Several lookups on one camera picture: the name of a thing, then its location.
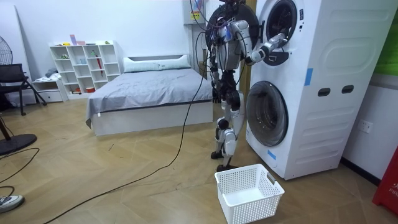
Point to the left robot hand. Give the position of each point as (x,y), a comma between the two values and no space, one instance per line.
(216,95)

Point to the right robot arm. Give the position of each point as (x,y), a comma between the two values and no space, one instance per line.
(273,43)

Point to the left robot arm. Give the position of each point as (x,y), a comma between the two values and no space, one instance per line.
(215,76)

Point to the robot body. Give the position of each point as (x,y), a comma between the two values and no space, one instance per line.
(231,46)

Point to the light grey pillow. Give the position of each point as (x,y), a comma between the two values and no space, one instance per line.
(174,63)
(141,66)

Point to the grey bed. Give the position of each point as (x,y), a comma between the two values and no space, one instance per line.
(149,90)

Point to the open round washing machine door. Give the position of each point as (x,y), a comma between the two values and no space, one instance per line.
(252,18)

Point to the white washing machine tower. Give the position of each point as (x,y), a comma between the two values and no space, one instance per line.
(326,93)

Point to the white plastic laundry basket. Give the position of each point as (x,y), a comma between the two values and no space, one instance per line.
(248,202)

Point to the red stick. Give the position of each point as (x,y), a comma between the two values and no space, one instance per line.
(99,65)

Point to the red and white container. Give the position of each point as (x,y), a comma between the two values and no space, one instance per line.
(90,90)

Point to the white shelf unit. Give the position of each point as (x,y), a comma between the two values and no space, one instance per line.
(84,67)

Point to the yellow soft toy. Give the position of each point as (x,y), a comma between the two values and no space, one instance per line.
(66,44)

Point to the pile of clothes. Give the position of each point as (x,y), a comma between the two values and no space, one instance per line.
(51,74)

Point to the low white cabinet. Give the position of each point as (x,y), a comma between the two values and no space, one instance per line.
(49,91)

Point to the red box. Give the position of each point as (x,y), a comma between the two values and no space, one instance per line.
(388,183)

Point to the black chair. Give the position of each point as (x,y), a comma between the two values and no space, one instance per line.
(12,76)

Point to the black standing fan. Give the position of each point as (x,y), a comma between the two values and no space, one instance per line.
(15,142)

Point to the wooden door frame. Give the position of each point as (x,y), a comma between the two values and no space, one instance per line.
(246,82)

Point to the grey wall box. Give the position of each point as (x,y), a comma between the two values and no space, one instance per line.
(193,12)

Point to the white wall socket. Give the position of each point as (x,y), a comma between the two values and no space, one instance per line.
(365,126)

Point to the green wall poster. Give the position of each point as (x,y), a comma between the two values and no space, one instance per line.
(388,53)

